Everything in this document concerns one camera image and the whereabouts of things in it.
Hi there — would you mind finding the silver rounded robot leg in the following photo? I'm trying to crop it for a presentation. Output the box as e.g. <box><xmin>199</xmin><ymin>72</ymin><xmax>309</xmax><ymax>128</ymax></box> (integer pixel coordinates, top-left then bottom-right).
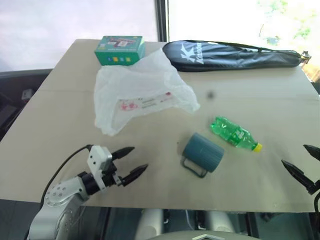
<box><xmin>206</xmin><ymin>210</ymin><xmax>237</xmax><ymax>234</ymax></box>
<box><xmin>139</xmin><ymin>208</ymin><xmax>165</xmax><ymax>237</ymax></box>

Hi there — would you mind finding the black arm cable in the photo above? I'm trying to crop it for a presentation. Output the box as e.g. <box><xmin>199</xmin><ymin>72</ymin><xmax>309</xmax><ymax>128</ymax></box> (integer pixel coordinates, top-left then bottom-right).
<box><xmin>39</xmin><ymin>144</ymin><xmax>91</xmax><ymax>205</ymax></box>
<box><xmin>312</xmin><ymin>193</ymin><xmax>320</xmax><ymax>213</ymax></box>

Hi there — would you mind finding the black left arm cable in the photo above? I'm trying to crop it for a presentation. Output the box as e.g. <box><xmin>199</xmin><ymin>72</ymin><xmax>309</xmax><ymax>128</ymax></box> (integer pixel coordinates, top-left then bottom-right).
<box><xmin>39</xmin><ymin>144</ymin><xmax>91</xmax><ymax>205</ymax></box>

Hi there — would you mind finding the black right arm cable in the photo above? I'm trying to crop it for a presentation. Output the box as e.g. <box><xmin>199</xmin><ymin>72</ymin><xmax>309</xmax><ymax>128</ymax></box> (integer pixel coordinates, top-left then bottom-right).
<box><xmin>312</xmin><ymin>193</ymin><xmax>320</xmax><ymax>213</ymax></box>

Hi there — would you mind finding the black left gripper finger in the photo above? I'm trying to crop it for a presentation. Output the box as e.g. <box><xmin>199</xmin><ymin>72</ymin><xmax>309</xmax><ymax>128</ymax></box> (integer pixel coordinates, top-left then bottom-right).
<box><xmin>121</xmin><ymin>163</ymin><xmax>149</xmax><ymax>187</ymax></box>
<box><xmin>110</xmin><ymin>146</ymin><xmax>136</xmax><ymax>161</ymax></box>

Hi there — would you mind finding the green plastic soda bottle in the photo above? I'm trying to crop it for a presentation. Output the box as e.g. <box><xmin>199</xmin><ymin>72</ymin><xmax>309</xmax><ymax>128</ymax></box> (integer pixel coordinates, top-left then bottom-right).
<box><xmin>209</xmin><ymin>115</ymin><xmax>264</xmax><ymax>154</ymax></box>

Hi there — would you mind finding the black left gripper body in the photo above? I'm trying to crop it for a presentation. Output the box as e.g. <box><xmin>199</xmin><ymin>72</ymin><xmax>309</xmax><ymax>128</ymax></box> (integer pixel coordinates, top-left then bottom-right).
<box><xmin>100</xmin><ymin>159</ymin><xmax>125</xmax><ymax>188</ymax></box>

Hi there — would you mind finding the teal ribbed mug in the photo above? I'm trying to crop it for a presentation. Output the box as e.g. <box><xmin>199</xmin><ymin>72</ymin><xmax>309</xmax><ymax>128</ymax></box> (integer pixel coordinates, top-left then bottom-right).
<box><xmin>180</xmin><ymin>132</ymin><xmax>225</xmax><ymax>179</ymax></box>

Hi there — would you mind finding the black racket cover bag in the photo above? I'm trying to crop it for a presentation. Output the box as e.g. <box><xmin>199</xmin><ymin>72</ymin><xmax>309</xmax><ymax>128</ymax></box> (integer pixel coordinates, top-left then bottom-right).
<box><xmin>162</xmin><ymin>39</ymin><xmax>313</xmax><ymax>73</ymax></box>

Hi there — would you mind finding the dark window frame post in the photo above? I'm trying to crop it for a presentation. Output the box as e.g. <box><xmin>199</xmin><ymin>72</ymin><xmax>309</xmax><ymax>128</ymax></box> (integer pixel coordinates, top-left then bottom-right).
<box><xmin>153</xmin><ymin>0</ymin><xmax>170</xmax><ymax>43</ymax></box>

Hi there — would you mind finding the white translucent plastic bag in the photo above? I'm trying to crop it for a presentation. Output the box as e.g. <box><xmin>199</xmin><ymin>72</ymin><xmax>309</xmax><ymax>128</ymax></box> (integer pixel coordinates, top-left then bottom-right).
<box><xmin>93</xmin><ymin>48</ymin><xmax>201</xmax><ymax>137</ymax></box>

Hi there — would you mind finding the green cardboard box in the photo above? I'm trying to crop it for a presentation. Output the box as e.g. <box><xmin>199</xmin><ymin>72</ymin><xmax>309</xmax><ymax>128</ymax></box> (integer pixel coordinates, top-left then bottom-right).
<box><xmin>94</xmin><ymin>35</ymin><xmax>147</xmax><ymax>67</ymax></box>

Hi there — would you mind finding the grey robot torso top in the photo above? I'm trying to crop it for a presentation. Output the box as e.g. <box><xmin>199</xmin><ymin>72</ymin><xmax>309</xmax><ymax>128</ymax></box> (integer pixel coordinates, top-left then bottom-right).
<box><xmin>152</xmin><ymin>231</ymin><xmax>253</xmax><ymax>240</ymax></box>

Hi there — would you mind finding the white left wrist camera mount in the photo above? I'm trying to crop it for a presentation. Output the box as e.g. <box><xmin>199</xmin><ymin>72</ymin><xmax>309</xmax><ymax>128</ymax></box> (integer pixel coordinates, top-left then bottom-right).
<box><xmin>86</xmin><ymin>145</ymin><xmax>114</xmax><ymax>192</ymax></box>

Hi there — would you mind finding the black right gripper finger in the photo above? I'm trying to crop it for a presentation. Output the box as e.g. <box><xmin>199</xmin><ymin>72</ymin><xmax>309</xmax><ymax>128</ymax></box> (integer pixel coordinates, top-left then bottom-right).
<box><xmin>280</xmin><ymin>159</ymin><xmax>315</xmax><ymax>196</ymax></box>
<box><xmin>302</xmin><ymin>144</ymin><xmax>320</xmax><ymax>162</ymax></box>

